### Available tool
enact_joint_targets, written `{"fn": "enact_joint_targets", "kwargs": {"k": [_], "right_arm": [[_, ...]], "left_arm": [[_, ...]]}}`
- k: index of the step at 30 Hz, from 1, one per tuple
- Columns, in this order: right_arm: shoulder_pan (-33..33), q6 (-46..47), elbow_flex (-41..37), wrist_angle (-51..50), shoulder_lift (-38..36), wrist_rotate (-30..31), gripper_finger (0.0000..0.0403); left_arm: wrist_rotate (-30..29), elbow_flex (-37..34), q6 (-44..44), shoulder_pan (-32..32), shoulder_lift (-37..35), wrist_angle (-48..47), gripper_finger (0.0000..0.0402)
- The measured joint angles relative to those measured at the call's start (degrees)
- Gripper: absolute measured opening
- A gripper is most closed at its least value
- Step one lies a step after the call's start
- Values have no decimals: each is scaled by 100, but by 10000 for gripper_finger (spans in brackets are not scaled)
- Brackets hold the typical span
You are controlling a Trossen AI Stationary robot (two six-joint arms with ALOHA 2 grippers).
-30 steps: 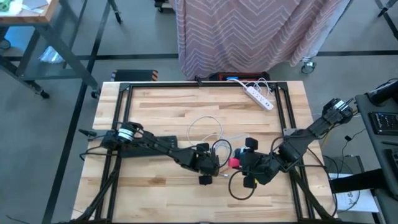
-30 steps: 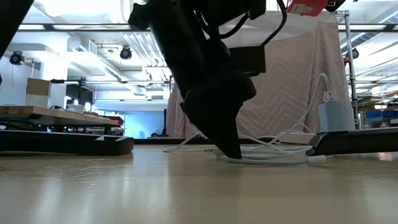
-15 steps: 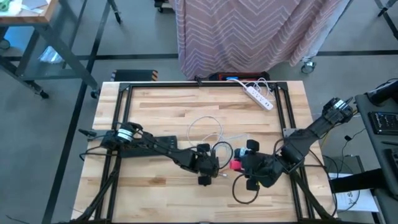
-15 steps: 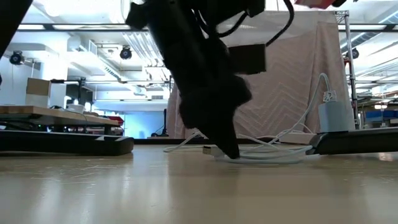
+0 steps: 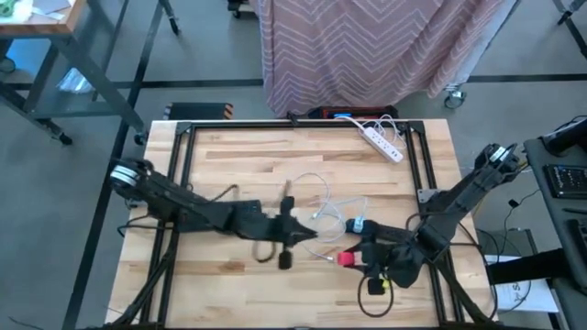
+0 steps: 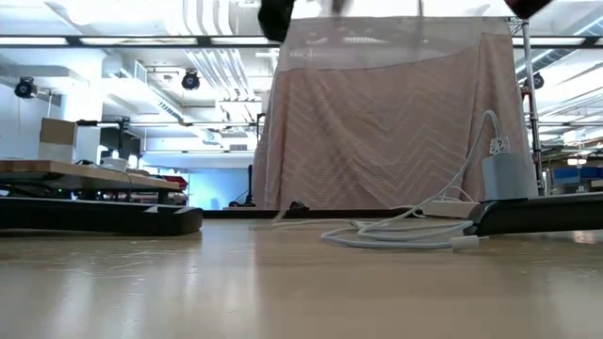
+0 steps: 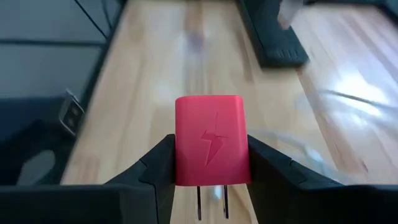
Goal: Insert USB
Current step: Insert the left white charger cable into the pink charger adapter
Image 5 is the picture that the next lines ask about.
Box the black keyboard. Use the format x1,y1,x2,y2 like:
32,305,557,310
566,218,587,262
544,163,587,200

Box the black case hazard stripes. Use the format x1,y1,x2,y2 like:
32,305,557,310
163,102,234,121

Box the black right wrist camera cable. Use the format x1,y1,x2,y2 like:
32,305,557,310
357,274,396,319

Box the black aluminium rig frame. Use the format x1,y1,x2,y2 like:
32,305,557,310
103,119,499,330

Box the wooden side table metal legs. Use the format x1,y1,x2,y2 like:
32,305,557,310
0,0,150,147

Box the black orange device blue screen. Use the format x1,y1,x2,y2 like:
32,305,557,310
318,104,399,120

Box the clear plastic bag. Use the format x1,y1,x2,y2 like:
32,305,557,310
57,67,94,94

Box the white power strip cord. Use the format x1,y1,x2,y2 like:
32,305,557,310
337,114,409,150

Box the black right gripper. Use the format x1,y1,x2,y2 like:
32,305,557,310
354,236,428,291

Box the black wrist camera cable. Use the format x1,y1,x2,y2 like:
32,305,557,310
253,237,278,265
357,274,396,319

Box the pink charger adapter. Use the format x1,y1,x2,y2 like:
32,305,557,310
337,250,358,269

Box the grey paper sheets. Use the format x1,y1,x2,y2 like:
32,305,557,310
17,0,72,22

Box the dark grey desk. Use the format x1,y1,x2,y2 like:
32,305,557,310
524,137,587,330

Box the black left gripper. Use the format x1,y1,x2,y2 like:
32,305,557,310
228,196,319,248

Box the black left wrist camera cable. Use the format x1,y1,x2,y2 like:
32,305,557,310
253,237,278,265

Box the white power strip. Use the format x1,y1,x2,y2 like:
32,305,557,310
361,126,405,165

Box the pink chevron cloth covered cart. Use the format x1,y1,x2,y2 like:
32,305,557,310
256,0,523,118

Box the black desk device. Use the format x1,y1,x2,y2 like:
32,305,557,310
538,117,587,157

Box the white paper sheet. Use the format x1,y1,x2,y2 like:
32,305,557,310
485,254,559,314

